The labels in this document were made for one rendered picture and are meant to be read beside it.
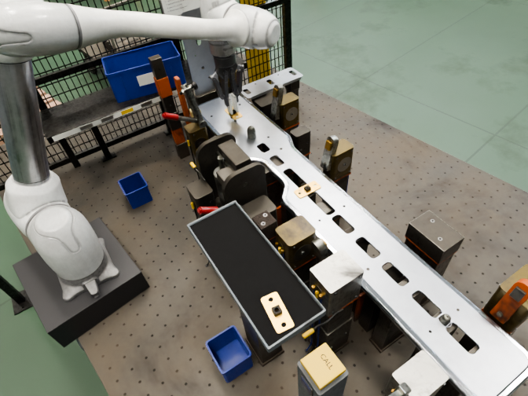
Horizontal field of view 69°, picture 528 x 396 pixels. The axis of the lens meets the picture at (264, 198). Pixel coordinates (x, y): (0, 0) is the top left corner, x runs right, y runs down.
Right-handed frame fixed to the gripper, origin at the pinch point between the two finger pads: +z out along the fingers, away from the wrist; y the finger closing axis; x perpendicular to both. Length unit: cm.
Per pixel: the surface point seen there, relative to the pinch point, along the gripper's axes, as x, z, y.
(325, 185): -48.8, 7.7, 5.9
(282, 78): 14.1, 7.5, 32.5
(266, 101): 5.7, 9.5, 18.6
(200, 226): -54, -8, -38
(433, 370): -107, 2, -14
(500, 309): -106, 7, 12
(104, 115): 33, 5, -41
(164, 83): 28.0, -1.7, -15.5
